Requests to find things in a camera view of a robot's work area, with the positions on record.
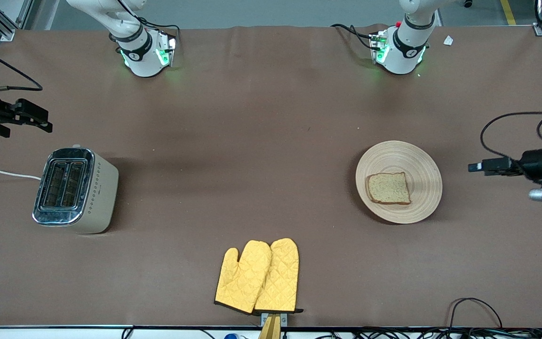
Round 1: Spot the round wooden plate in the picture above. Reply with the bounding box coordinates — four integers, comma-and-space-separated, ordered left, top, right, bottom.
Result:
355, 140, 443, 224

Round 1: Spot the slice of brown bread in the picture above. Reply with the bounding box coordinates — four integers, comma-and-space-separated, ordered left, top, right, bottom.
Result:
366, 172, 412, 205

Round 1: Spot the beige chrome two-slot toaster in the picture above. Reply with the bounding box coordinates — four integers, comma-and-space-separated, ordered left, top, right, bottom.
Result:
32, 146, 120, 234

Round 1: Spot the brown table cover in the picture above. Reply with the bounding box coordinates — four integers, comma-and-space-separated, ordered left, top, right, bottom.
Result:
0, 24, 542, 328

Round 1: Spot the yellow quilted oven mitt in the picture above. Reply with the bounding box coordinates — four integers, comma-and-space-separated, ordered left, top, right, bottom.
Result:
214, 240, 272, 315
254, 238, 303, 314

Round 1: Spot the black looped cable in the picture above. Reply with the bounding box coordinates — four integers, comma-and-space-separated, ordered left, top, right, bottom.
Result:
449, 298, 503, 330

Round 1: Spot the black right arm base cable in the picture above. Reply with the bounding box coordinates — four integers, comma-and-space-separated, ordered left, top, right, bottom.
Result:
120, 0, 181, 38

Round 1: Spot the black arm base cable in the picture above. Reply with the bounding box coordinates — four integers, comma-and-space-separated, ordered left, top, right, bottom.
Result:
331, 24, 376, 50
120, 0, 181, 38

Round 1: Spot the black cable bundle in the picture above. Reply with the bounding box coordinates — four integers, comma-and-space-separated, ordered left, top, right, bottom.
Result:
318, 327, 542, 339

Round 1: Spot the black left arm base cable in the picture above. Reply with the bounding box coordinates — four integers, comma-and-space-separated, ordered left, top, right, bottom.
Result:
331, 24, 376, 50

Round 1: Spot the wooden strip with metal bracket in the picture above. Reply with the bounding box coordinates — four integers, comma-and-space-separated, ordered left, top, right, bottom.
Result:
258, 312, 288, 339

